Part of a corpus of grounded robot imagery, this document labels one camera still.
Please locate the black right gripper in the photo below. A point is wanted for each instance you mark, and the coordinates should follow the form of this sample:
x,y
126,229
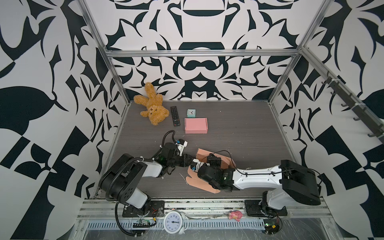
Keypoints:
x,y
212,161

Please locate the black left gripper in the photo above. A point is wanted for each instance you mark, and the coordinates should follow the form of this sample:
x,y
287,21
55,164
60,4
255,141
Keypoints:
x,y
185,160

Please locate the pink cardboard box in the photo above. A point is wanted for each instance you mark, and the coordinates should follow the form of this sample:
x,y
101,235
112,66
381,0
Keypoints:
x,y
196,125

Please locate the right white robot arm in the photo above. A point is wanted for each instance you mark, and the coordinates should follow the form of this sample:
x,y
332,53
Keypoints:
x,y
287,184

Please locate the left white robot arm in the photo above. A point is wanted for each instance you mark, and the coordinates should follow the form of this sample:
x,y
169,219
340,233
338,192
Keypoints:
x,y
120,182

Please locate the small pink toy figure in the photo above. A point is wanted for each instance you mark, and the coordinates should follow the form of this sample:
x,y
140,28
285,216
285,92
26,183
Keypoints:
x,y
235,215

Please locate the black remote control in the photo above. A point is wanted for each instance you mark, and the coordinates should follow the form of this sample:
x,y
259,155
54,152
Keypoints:
x,y
175,116

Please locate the small teal alarm clock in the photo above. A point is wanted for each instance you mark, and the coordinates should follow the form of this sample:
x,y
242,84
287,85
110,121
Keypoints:
x,y
191,113

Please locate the brown plush bunny toy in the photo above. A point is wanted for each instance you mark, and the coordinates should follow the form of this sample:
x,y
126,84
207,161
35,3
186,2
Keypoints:
x,y
155,111

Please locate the white round alarm clock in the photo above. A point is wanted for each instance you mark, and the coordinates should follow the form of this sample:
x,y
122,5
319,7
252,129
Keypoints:
x,y
176,222

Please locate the right green circuit board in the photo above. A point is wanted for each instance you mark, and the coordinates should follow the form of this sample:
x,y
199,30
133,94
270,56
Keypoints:
x,y
272,226

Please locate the green circuit board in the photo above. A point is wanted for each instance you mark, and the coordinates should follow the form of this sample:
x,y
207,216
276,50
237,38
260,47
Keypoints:
x,y
272,226
145,224

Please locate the left green circuit board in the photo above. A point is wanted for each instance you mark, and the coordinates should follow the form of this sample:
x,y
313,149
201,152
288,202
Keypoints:
x,y
145,224

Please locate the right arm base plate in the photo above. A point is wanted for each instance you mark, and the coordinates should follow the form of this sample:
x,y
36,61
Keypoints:
x,y
256,208

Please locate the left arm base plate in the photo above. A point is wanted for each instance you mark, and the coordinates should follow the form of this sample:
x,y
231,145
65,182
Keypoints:
x,y
147,209

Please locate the white slotted cable duct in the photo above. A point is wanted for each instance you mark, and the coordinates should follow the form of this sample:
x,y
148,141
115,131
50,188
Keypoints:
x,y
206,224

